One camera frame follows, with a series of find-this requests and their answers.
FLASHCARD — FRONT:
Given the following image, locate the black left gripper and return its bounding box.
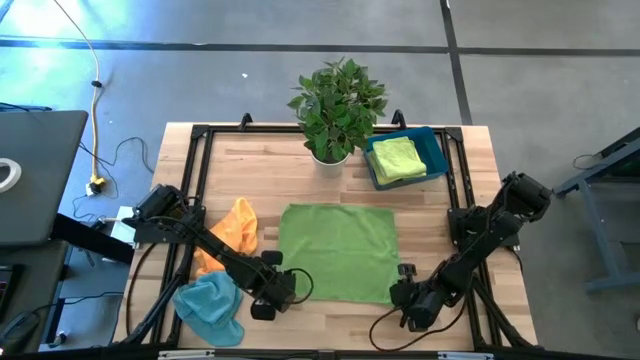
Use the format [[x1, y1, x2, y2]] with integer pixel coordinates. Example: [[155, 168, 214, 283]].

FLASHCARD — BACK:
[[243, 249, 297, 322]]

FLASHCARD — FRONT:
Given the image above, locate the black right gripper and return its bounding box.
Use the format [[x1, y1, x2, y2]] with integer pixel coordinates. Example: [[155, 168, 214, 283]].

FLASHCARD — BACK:
[[388, 262, 444, 334]]

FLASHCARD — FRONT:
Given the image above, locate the blue microfiber towel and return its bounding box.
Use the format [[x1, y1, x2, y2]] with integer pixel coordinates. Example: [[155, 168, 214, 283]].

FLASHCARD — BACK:
[[171, 270, 247, 348]]

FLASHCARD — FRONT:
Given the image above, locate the orange microfiber towel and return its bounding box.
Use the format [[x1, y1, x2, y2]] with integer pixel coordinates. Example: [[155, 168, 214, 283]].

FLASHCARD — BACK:
[[193, 195, 260, 279]]

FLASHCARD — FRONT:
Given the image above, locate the dark green microfiber towel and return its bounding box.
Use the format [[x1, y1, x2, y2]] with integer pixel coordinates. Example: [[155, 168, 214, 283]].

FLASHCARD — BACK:
[[275, 201, 402, 307]]

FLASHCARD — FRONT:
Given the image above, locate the lime green microfiber towel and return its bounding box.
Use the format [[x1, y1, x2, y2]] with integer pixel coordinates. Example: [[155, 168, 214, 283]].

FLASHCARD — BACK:
[[368, 135, 428, 184]]

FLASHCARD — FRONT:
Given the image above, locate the white label strip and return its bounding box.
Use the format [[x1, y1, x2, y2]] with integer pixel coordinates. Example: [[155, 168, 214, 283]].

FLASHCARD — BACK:
[[438, 351, 496, 360], [158, 349, 217, 360]]

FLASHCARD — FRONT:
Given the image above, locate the white plant pot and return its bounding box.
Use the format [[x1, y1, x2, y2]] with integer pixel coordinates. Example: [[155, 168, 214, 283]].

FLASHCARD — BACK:
[[309, 148, 352, 179]]

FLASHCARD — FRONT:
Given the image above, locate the blue plastic basket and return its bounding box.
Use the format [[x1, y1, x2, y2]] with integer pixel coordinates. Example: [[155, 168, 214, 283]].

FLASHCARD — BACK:
[[361, 125, 450, 193]]

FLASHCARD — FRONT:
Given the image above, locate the green leafy plant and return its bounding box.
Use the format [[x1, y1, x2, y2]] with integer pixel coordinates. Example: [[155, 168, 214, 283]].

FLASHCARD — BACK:
[[286, 55, 390, 164]]

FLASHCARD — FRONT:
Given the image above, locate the black side desk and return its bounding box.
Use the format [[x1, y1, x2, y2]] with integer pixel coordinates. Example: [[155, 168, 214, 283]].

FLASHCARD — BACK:
[[0, 213, 137, 354]]

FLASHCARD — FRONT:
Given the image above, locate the blue-grey metal stand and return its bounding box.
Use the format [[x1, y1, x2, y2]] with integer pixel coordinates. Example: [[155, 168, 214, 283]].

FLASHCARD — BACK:
[[551, 126, 640, 294]]

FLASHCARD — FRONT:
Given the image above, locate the grey laptop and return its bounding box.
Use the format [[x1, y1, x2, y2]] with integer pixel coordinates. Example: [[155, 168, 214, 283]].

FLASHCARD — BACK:
[[0, 109, 90, 247]]

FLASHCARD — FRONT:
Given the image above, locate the black computer mouse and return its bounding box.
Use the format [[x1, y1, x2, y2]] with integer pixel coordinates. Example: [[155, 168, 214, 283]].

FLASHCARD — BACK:
[[0, 310, 41, 354]]

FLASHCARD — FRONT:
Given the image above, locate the black keyboard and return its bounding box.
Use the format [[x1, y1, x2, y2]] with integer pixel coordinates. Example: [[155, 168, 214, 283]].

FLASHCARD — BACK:
[[0, 264, 22, 322]]

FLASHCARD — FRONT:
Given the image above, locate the white tape roll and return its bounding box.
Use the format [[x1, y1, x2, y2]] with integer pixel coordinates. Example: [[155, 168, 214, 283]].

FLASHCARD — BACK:
[[0, 157, 23, 194]]

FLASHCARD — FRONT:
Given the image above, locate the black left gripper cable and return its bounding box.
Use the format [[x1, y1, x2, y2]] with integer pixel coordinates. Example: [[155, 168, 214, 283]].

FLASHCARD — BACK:
[[286, 266, 316, 307]]

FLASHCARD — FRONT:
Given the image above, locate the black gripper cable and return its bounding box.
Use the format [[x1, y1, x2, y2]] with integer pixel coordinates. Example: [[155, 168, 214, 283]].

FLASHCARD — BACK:
[[368, 298, 469, 353], [286, 266, 316, 307]]

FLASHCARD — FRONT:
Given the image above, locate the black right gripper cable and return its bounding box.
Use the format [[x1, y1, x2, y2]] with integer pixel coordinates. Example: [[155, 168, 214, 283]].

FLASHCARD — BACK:
[[368, 298, 469, 353]]

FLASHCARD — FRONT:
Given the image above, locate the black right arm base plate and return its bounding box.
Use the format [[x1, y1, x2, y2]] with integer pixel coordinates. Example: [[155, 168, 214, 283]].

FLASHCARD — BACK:
[[446, 203, 522, 250]]

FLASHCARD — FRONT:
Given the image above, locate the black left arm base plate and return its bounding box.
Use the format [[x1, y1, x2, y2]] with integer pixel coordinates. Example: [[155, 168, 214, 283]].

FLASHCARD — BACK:
[[121, 202, 202, 247]]

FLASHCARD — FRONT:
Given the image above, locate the black metal table frame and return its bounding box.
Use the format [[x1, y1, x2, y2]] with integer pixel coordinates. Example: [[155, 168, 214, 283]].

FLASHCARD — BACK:
[[112, 108, 539, 360]]

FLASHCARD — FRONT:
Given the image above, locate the thin black floor cable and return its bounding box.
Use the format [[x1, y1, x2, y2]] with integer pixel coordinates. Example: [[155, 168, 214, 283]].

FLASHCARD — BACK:
[[72, 135, 157, 224]]

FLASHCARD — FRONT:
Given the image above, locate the black looped floor cable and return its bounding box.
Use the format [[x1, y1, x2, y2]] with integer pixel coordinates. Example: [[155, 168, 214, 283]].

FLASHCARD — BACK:
[[571, 151, 607, 172]]

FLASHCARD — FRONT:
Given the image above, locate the yellow floor cable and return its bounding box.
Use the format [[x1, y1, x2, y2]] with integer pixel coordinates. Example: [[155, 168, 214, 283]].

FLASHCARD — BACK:
[[51, 0, 109, 197]]

